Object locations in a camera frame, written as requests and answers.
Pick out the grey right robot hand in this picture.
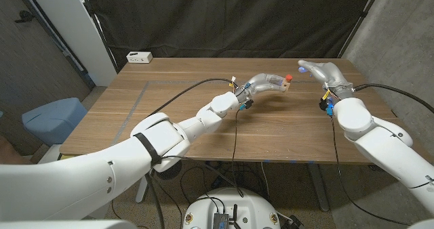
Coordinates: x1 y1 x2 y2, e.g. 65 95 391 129
297 60 355 101

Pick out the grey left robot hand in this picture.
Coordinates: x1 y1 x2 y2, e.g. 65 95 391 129
234 72 289 104

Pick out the black backdrop stand pole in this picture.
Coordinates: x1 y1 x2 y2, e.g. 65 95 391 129
337 0 386 59
79 0 119 74

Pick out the black curtain backdrop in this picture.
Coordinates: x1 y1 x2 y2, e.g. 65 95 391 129
83 0 377 70

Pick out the grey table leg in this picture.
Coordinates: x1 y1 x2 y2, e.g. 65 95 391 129
307 163 330 212

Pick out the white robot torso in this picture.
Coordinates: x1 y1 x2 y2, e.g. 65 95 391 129
182 187 281 229

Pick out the black round floor fan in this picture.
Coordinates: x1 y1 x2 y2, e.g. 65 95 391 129
155 160 182 181

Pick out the white power strip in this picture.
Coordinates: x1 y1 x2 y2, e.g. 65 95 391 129
125 51 153 64

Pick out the grey electronics module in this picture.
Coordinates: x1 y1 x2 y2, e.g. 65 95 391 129
212 212 231 229

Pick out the white table leg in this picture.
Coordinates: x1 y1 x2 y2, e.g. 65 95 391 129
135 174 152 204

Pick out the white cabinet panel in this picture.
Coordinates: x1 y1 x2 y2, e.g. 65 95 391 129
25 0 118 87

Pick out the blue padded stool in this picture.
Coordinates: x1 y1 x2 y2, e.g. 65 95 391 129
21 97 88 147

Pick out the person's bare leg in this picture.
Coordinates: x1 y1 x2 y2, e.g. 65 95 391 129
0 136 33 165

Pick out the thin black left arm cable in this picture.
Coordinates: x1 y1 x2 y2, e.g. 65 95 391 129
161 107 245 199

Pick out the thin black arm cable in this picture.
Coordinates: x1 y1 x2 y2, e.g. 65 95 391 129
330 115 413 226
161 107 245 199

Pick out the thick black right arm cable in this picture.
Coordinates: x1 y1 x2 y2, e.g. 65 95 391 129
352 83 434 115

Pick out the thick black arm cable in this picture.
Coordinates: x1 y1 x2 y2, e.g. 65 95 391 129
352 83 434 115
147 78 235 118

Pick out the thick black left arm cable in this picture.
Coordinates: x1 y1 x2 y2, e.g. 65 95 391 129
147 78 235 118

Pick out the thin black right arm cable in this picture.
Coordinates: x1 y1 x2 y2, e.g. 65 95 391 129
330 115 413 226

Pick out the black floor cable tangle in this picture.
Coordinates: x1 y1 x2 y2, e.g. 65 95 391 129
179 160 272 206

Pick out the white floor cable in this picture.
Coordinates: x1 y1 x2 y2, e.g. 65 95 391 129
260 161 271 199

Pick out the black door handle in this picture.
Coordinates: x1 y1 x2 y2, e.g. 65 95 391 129
14 9 35 23

